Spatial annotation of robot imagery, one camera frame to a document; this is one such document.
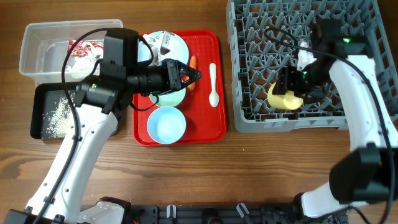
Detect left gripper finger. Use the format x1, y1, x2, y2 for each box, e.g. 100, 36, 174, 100
180, 77, 200, 93
180, 63, 202, 78

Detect orange carrot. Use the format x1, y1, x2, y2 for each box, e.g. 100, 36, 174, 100
187, 55, 197, 91

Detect mint green bowl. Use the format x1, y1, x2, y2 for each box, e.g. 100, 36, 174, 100
155, 88, 187, 107

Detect light blue plate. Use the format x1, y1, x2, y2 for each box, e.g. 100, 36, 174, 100
148, 31, 189, 64

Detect yellow plastic cup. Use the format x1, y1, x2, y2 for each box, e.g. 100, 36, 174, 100
267, 83, 303, 110

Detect light blue bowl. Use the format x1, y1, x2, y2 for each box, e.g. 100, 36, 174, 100
146, 106, 187, 145

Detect white tissue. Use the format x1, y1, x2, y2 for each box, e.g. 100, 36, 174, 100
66, 55, 103, 72

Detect red snack wrapper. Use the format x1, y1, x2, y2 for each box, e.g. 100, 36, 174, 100
71, 41, 104, 57

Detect white rice grains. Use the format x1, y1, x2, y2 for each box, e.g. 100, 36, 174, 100
40, 93, 73, 139

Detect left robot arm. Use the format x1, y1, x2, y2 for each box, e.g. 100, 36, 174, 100
5, 28, 201, 224

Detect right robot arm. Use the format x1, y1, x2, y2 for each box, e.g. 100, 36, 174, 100
267, 19, 397, 218

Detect grey dishwasher rack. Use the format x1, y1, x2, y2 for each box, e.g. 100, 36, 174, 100
226, 0, 397, 133

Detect red serving tray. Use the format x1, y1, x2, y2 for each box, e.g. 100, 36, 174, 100
131, 29, 228, 147

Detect white plastic spoon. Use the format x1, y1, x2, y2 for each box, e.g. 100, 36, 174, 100
209, 63, 220, 108

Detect black plastic tray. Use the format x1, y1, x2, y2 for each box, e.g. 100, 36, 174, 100
30, 81, 121, 140

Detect clear plastic bin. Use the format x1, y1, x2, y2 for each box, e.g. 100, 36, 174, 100
19, 19, 123, 85

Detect left black cable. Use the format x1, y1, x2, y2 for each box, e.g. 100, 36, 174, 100
30, 27, 156, 224

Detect black cable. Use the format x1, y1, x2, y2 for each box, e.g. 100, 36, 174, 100
30, 27, 156, 224
264, 27, 393, 224

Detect right black cable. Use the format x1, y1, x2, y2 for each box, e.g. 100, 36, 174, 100
264, 27, 393, 224

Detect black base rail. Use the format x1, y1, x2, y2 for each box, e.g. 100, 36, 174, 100
126, 203, 349, 224

